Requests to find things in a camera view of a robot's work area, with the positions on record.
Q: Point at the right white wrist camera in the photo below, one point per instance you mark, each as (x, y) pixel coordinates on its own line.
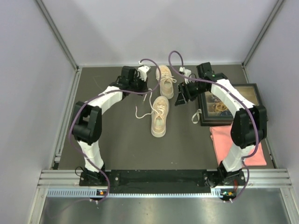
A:
(186, 73)

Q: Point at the dark framed display box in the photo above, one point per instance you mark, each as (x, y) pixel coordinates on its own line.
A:
(213, 112)

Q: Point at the white shoelace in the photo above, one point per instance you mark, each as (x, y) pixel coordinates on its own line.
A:
(144, 109)

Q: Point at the white ribbon loop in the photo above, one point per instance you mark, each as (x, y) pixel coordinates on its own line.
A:
(196, 116)

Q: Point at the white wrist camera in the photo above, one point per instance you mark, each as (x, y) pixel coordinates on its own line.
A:
(186, 73)
(143, 71)

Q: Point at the beige lace sneaker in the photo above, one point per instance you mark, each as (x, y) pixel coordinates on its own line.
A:
(166, 81)
(160, 110)

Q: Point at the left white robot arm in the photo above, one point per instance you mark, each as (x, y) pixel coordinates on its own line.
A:
(88, 118)

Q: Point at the grey slotted cable duct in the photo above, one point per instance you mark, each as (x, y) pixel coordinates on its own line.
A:
(64, 192)

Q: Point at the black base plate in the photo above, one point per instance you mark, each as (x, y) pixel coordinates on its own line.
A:
(160, 181)

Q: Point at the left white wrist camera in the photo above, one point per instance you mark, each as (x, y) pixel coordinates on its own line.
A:
(143, 71)

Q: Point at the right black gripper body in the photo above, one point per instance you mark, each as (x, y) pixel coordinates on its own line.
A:
(192, 90)

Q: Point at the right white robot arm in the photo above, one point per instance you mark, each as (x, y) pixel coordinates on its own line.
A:
(249, 125)

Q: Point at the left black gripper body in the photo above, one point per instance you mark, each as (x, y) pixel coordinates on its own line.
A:
(137, 84)

